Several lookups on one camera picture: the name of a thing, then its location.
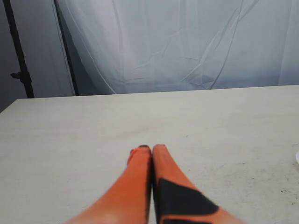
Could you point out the white backdrop cloth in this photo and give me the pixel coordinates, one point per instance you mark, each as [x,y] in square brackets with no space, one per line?
[133,46]

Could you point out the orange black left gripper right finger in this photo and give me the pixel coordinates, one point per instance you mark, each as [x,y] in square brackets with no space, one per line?
[176,198]

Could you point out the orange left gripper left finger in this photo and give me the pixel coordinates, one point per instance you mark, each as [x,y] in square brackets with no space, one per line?
[128,199]

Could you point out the white plastic tray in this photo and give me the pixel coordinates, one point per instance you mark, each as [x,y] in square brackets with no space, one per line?
[297,157]

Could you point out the black stand pole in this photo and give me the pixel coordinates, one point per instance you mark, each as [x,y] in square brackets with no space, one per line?
[23,75]

